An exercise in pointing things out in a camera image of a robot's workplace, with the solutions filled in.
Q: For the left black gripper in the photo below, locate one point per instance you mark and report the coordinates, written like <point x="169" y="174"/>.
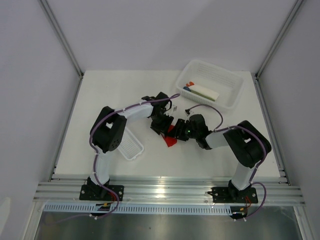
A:
<point x="163" y="128"/>

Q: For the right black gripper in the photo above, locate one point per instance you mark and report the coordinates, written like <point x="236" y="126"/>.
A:
<point x="180" y="124"/>

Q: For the red paper napkin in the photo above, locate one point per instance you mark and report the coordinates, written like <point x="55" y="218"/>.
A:
<point x="170" y="141"/>

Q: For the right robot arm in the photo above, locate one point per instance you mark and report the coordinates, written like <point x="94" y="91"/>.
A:
<point x="247" y="144"/>

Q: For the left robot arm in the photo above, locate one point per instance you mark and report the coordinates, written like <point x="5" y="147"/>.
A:
<point x="108" y="129"/>

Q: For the small white utensil tray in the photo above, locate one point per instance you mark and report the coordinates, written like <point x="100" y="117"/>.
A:
<point x="130" y="147"/>

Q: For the orange utensil in basket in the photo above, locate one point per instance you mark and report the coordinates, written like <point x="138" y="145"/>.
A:
<point x="190" y="84"/>

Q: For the large white plastic basket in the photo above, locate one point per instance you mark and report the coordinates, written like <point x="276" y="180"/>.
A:
<point x="227" y="84"/>

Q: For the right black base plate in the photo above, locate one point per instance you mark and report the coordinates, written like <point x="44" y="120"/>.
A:
<point x="228" y="195"/>

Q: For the white slotted cable duct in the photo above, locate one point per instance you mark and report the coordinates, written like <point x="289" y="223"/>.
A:
<point x="130" y="208"/>

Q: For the aluminium front rail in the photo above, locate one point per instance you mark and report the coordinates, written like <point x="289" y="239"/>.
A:
<point x="165" y="190"/>

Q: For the right aluminium frame post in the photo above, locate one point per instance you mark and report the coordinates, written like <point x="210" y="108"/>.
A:
<point x="280" y="36"/>

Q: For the aluminium frame post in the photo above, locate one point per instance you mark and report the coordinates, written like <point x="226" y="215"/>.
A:
<point x="280" y="36"/>
<point x="53" y="21"/>

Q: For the left aluminium frame post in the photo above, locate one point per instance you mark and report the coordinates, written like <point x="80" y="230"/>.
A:
<point x="53" y="21"/>

